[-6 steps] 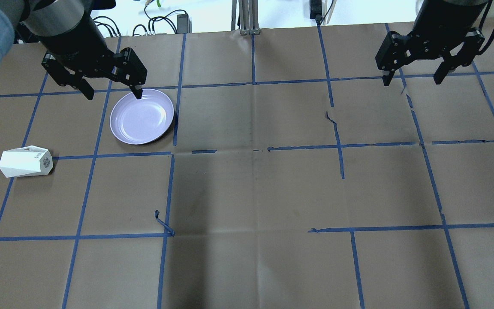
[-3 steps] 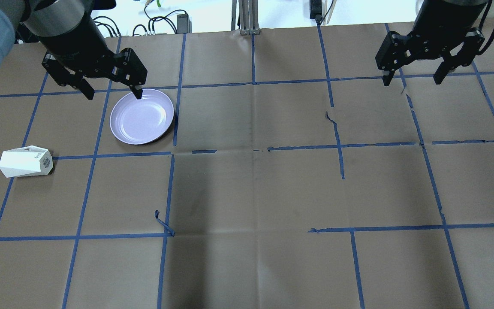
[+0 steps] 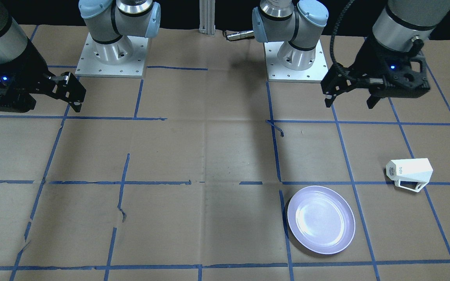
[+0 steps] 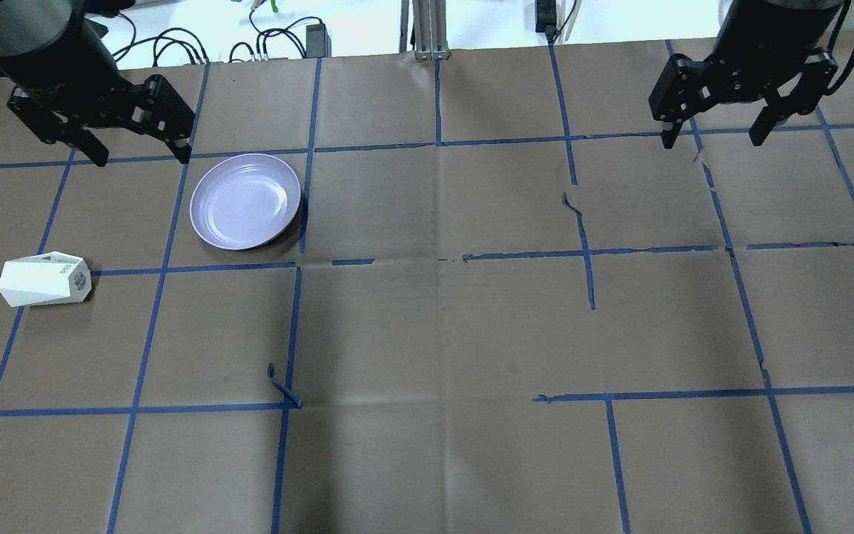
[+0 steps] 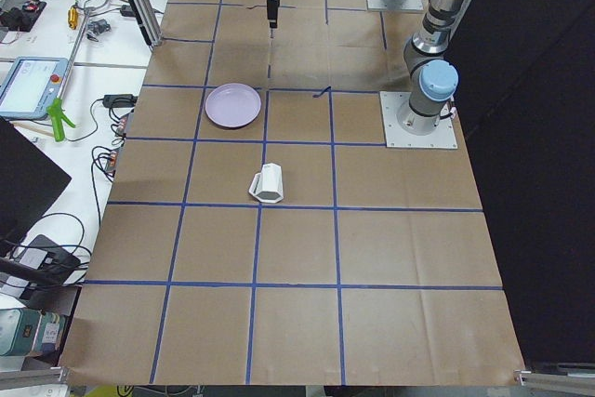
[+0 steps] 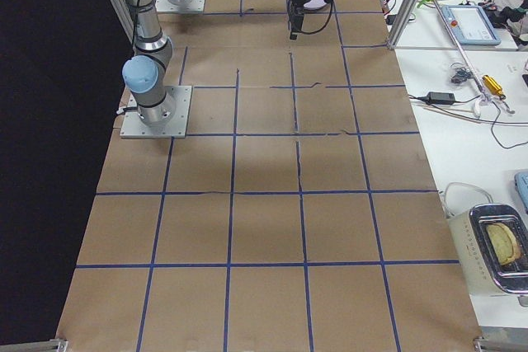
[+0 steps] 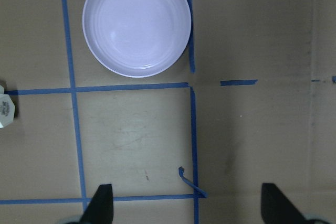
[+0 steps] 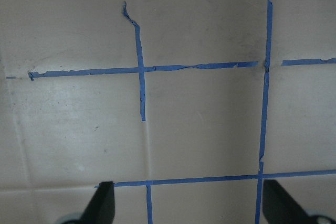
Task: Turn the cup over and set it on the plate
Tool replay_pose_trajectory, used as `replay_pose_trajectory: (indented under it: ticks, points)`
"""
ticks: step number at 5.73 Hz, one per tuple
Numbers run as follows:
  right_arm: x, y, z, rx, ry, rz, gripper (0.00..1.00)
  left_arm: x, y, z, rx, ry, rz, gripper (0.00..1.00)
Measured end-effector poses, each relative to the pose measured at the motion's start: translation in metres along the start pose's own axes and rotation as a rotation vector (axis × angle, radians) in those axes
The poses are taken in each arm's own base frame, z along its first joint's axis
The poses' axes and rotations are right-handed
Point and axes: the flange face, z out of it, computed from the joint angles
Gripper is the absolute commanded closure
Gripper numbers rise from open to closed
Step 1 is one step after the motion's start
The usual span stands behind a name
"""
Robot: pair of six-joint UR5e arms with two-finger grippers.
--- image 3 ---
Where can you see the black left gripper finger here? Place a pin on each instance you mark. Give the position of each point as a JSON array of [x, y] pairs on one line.
[[328, 100], [372, 101]]

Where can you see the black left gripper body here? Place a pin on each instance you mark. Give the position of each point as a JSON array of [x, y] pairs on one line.
[[366, 58]]

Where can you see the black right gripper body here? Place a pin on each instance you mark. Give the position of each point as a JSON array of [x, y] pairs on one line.
[[33, 64]]

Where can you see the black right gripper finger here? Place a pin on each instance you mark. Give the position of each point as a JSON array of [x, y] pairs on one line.
[[77, 106]]

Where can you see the white faceted cup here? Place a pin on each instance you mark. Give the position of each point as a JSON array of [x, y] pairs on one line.
[[414, 170]]

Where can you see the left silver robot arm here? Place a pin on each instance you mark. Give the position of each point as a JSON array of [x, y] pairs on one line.
[[301, 25]]

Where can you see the lavender plate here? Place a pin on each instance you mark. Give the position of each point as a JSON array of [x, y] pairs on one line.
[[321, 220]]

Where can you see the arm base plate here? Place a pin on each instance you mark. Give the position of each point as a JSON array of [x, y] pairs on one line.
[[286, 64], [125, 58]]

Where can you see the silver cable connector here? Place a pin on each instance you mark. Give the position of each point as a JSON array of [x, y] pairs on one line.
[[237, 36]]

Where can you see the aluminium frame post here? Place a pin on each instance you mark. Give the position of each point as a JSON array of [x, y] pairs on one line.
[[207, 17]]

